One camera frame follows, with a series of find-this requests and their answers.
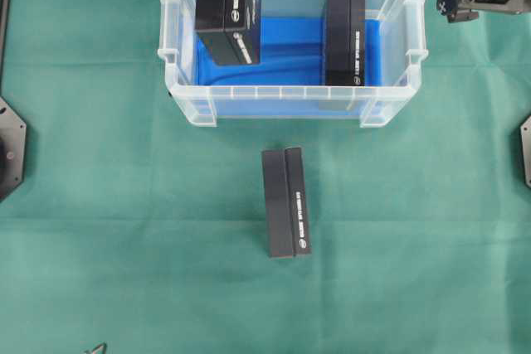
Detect black box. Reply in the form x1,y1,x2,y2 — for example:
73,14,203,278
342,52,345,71
323,0,366,86
195,0,261,66
261,147,312,259

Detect clear plastic storage case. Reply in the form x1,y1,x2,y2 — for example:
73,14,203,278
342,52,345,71
158,0,428,128

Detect blue foam liner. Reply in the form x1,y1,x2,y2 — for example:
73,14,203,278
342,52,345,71
194,16,385,117

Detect green table cloth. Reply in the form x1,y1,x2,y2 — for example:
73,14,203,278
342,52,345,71
1,0,530,353

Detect small black metal clip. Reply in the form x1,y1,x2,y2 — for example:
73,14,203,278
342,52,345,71
83,342,108,354

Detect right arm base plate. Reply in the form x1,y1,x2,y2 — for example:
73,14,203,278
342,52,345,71
520,116,531,188

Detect black aluminium frame rail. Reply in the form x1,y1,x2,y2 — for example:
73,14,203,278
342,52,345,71
0,0,16,96

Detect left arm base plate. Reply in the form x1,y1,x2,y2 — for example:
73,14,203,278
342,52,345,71
0,99,27,201

